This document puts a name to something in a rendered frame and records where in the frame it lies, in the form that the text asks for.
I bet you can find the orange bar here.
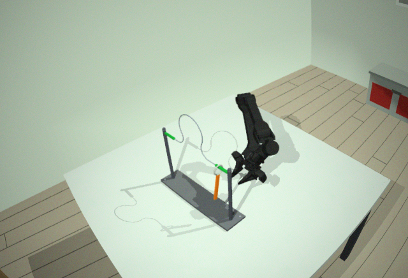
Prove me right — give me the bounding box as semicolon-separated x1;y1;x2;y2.
214;164;223;200

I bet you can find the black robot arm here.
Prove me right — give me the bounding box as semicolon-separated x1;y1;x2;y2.
235;92;279;166

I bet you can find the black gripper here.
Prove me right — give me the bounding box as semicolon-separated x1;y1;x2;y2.
231;150;267;185

